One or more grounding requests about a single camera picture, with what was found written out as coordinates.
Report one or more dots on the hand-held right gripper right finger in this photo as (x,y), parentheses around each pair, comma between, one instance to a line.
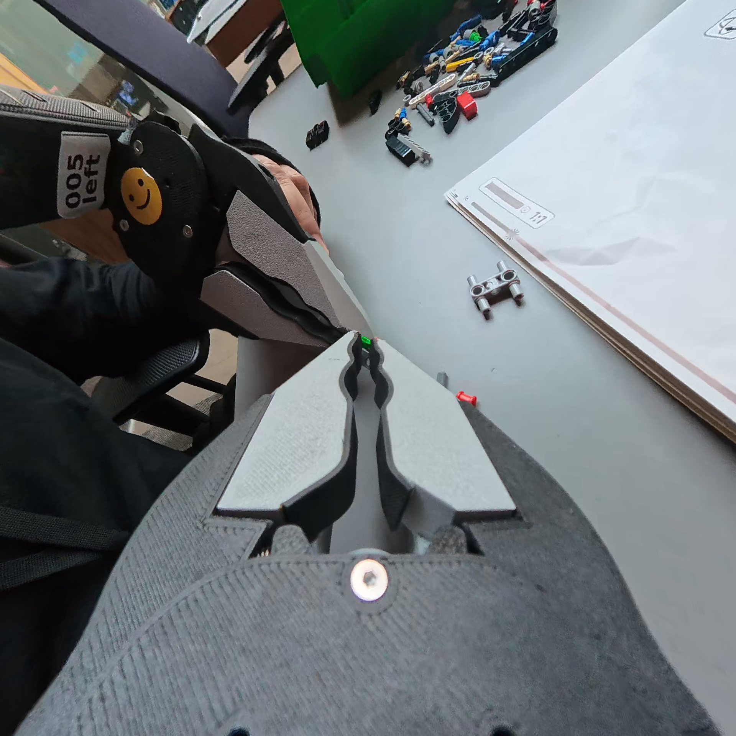
(443,448)

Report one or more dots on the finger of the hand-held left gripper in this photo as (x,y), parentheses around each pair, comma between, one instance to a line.
(247,305)
(270,230)

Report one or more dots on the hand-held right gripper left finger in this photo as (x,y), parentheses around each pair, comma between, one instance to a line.
(293,448)

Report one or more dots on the red lego bush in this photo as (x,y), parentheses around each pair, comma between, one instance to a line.
(467,397)

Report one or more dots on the green lego pin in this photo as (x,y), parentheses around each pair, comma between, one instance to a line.
(365,342)

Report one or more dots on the person's left forearm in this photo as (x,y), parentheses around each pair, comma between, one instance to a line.
(69,310)

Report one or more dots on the small black lego brick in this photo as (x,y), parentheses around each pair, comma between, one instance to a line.
(317,134)

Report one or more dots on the grey lego connector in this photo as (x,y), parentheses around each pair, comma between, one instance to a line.
(497,290)

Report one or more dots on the pile of loose lego pieces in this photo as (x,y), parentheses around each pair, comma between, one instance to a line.
(460,75)

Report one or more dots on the lego instruction booklet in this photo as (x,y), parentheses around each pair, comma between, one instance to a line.
(632,172)

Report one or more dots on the person's left hand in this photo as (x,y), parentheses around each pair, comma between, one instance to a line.
(299,192)

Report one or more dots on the black mesh office chair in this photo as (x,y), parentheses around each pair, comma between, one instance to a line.
(149,362)

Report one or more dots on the dark office chair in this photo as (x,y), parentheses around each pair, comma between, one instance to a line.
(144,40)

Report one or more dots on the green plastic bin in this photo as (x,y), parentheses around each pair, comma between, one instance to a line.
(356,40)

